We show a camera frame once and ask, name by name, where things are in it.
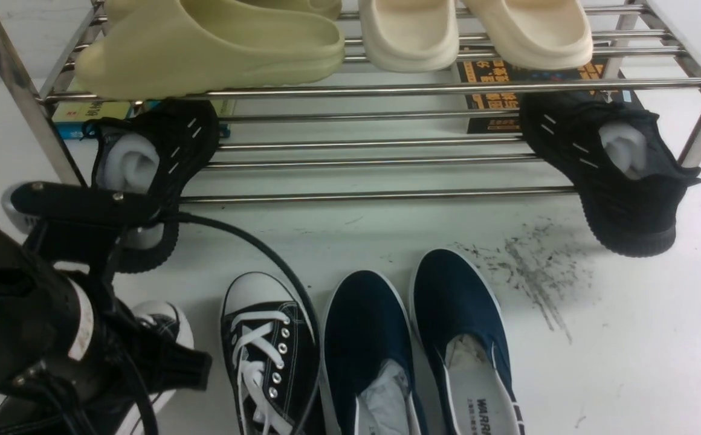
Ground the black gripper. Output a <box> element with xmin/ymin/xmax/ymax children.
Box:
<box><xmin>2</xmin><ymin>182</ymin><xmax>212</xmax><ymax>434</ymax></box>

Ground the black canvas lace sneaker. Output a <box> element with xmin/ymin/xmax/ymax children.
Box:
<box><xmin>219</xmin><ymin>272</ymin><xmax>319</xmax><ymax>434</ymax></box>
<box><xmin>0</xmin><ymin>301</ymin><xmax>194</xmax><ymax>434</ymax></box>

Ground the navy slip-on shoe left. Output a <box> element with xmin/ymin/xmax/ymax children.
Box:
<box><xmin>320</xmin><ymin>270</ymin><xmax>428</xmax><ymax>434</ymax></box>

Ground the navy slip-on shoe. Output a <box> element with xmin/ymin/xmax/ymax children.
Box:
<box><xmin>409</xmin><ymin>248</ymin><xmax>525</xmax><ymax>434</ymax></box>
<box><xmin>320</xmin><ymin>270</ymin><xmax>428</xmax><ymax>434</ymax></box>

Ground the silver metal shoe rack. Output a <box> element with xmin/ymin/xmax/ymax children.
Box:
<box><xmin>0</xmin><ymin>1</ymin><xmax>701</xmax><ymax>206</ymax></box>

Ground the navy slip-on shoe right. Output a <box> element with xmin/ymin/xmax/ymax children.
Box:
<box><xmin>409</xmin><ymin>248</ymin><xmax>525</xmax><ymax>434</ymax></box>

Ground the black knit sneaker left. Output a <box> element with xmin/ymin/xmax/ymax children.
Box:
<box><xmin>83</xmin><ymin>99</ymin><xmax>221</xmax><ymax>274</ymax></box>

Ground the black knit sneaker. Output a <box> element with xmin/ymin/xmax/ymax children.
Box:
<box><xmin>518</xmin><ymin>91</ymin><xmax>701</xmax><ymax>258</ymax></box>
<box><xmin>83</xmin><ymin>99</ymin><xmax>221</xmax><ymax>274</ymax></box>

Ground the yellow blue book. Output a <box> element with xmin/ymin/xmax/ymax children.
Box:
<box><xmin>52</xmin><ymin>100</ymin><xmax>236</xmax><ymax>140</ymax></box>

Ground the olive green foam slipper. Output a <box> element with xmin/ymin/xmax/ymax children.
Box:
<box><xmin>74</xmin><ymin>1</ymin><xmax>345</xmax><ymax>101</ymax></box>

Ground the cream foam slipper left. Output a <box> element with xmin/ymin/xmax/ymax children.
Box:
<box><xmin>358</xmin><ymin>1</ymin><xmax>459</xmax><ymax>73</ymax></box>

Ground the cream foam slipper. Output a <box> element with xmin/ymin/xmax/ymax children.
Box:
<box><xmin>358</xmin><ymin>1</ymin><xmax>459</xmax><ymax>73</ymax></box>
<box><xmin>463</xmin><ymin>1</ymin><xmax>593</xmax><ymax>71</ymax></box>

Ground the black orange book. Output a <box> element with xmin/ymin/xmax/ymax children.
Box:
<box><xmin>452</xmin><ymin>57</ymin><xmax>613</xmax><ymax>135</ymax></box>

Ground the cream foam slipper right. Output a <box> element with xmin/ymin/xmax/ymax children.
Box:
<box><xmin>463</xmin><ymin>1</ymin><xmax>593</xmax><ymax>71</ymax></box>

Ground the black knit sneaker right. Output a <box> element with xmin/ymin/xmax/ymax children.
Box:
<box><xmin>518</xmin><ymin>91</ymin><xmax>701</xmax><ymax>258</ymax></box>

